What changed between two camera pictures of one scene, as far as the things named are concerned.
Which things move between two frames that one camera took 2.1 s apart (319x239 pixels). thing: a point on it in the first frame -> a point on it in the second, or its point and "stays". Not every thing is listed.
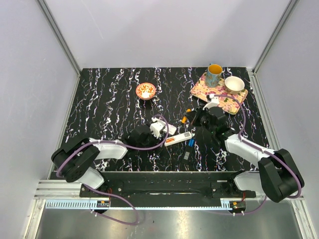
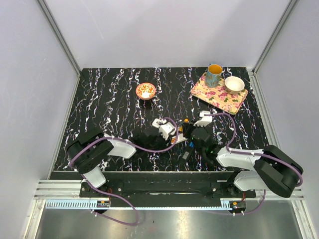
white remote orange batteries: (174, 139) stays
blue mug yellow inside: (213, 75) stays
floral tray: (229, 105) stays
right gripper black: (194, 116) -> (187, 127)
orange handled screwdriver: (184, 119) -> (185, 120)
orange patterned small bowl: (145, 90) stays
